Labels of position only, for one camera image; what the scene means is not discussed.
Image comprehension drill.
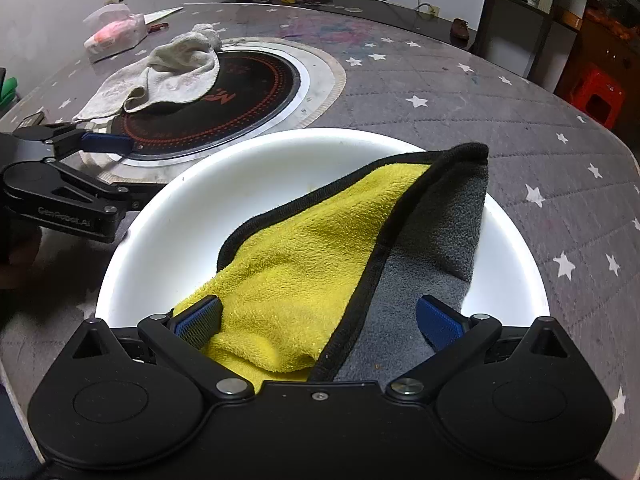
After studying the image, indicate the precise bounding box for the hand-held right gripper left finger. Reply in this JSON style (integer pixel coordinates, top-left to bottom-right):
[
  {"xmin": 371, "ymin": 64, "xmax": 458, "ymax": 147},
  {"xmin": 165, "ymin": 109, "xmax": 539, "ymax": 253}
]
[{"xmin": 70, "ymin": 294, "xmax": 256, "ymax": 404}]

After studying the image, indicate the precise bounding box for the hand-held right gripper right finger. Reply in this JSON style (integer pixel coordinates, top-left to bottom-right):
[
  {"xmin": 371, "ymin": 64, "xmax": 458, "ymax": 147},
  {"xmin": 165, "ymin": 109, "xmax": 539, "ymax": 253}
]
[{"xmin": 385, "ymin": 294, "xmax": 571, "ymax": 404}]

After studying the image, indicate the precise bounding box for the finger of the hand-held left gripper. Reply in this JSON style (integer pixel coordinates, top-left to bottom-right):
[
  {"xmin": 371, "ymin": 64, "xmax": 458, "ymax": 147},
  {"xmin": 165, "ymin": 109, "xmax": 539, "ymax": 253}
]
[
  {"xmin": 14, "ymin": 122, "xmax": 135, "ymax": 160},
  {"xmin": 2, "ymin": 157, "xmax": 168, "ymax": 245}
]

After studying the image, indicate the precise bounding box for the yellow and grey microfibre cloth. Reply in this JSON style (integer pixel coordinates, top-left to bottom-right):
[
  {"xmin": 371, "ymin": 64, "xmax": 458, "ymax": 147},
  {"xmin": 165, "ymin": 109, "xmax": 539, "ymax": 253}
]
[{"xmin": 172, "ymin": 142, "xmax": 490, "ymax": 394}]

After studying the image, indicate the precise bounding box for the white bowl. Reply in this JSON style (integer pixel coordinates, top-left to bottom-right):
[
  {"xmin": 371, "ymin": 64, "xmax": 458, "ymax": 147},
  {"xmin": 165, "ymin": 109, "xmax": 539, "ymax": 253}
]
[{"xmin": 94, "ymin": 128, "xmax": 551, "ymax": 332}]

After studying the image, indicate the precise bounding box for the white towel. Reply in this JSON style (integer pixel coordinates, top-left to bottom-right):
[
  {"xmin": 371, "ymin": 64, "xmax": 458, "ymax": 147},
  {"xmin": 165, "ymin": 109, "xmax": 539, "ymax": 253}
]
[{"xmin": 72, "ymin": 23, "xmax": 222, "ymax": 122}]

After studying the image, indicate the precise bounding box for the green object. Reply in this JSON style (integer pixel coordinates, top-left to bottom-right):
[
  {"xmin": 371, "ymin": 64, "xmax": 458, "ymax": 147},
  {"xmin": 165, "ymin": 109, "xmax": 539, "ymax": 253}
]
[{"xmin": 0, "ymin": 77, "xmax": 19, "ymax": 112}]

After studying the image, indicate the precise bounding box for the pink plastic bag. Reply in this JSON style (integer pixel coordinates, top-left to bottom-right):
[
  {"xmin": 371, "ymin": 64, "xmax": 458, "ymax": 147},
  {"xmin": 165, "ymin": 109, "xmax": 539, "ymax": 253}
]
[{"xmin": 82, "ymin": 2, "xmax": 149, "ymax": 59}]

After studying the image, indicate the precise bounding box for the kitchen knife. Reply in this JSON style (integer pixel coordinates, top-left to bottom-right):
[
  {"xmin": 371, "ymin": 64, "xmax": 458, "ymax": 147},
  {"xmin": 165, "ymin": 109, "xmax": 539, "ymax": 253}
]
[{"xmin": 142, "ymin": 6, "xmax": 185, "ymax": 31}]

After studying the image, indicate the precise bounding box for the round black induction cooktop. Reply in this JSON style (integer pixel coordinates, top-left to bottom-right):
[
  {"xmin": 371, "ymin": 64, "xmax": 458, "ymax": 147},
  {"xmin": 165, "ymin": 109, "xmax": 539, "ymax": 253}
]
[{"xmin": 102, "ymin": 37, "xmax": 347, "ymax": 169}]

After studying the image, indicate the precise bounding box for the grey star-print tablecloth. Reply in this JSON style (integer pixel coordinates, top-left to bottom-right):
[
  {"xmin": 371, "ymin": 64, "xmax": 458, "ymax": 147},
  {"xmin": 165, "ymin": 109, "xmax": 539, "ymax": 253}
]
[{"xmin": 0, "ymin": 2, "xmax": 640, "ymax": 463}]

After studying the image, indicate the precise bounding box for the red plastic stool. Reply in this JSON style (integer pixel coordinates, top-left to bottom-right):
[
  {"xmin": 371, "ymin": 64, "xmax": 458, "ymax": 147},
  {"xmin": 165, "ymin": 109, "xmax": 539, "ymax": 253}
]
[{"xmin": 569, "ymin": 63, "xmax": 627, "ymax": 129}]

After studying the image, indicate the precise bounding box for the glass display cabinet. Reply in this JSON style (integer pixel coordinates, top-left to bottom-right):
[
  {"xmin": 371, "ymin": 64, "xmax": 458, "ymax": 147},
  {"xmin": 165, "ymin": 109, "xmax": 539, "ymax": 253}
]
[{"xmin": 472, "ymin": 0, "xmax": 597, "ymax": 77}]

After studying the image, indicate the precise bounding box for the wooden cabinet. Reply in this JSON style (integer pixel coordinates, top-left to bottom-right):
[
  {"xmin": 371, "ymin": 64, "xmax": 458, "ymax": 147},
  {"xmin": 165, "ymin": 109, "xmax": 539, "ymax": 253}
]
[{"xmin": 552, "ymin": 0, "xmax": 640, "ymax": 97}]

